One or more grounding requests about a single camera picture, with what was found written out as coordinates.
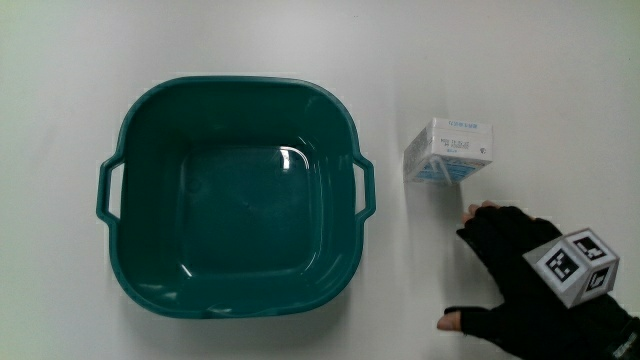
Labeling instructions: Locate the person's right hand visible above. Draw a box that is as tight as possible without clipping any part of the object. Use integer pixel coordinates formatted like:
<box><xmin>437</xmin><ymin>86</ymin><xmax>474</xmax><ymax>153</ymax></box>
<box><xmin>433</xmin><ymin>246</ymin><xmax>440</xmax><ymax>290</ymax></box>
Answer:
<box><xmin>436</xmin><ymin>200</ymin><xmax>640</xmax><ymax>360</ymax></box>

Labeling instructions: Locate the dark green plastic basin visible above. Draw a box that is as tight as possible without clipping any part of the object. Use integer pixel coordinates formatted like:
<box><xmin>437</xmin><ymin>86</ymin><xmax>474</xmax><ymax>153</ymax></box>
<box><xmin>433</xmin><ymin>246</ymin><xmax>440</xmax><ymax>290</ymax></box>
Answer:
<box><xmin>95</xmin><ymin>75</ymin><xmax>377</xmax><ymax>320</ymax></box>

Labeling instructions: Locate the white milk carton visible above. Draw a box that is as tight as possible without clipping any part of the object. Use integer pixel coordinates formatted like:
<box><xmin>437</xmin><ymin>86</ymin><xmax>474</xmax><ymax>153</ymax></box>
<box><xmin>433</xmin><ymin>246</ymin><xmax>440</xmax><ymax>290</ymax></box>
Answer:
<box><xmin>402</xmin><ymin>117</ymin><xmax>495</xmax><ymax>187</ymax></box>

